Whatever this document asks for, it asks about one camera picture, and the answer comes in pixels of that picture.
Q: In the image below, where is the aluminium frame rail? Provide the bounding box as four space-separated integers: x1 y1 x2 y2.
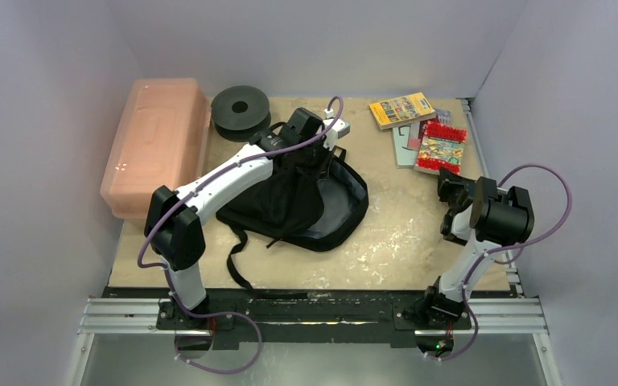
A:
75 97 558 385

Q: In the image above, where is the small patterned card pack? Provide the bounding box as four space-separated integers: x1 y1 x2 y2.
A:
435 109 451 125

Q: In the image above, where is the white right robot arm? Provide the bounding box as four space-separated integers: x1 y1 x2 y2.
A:
419 168 535 327

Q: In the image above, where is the black filament spool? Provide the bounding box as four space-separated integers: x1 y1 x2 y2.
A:
211 85 271 142

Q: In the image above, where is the red comic book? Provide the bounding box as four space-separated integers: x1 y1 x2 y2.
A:
414 121 468 175

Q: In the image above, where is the translucent pink storage box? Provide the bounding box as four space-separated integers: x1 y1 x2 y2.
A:
100 78 211 220

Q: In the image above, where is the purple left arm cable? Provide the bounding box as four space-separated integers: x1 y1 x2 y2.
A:
137 96 344 321

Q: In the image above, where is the yellow picture book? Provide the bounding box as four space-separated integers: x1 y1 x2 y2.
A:
369 92 437 129

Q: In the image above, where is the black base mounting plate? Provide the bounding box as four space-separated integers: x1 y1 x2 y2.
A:
157 287 472 350

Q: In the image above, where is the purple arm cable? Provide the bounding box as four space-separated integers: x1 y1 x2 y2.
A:
460 163 574 331
137 96 344 321

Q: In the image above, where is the grey thin booklet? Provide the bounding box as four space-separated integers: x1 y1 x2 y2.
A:
391 122 421 169

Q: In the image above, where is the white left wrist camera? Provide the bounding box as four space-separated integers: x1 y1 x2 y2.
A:
323 109 351 150

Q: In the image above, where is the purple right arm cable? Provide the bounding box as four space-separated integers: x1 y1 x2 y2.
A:
460 163 574 331

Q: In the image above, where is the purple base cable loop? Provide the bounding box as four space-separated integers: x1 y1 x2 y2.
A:
173 311 266 376

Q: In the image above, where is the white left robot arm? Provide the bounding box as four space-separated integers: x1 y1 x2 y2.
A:
137 108 351 329

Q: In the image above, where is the black student backpack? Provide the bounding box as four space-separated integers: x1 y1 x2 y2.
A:
216 150 369 295

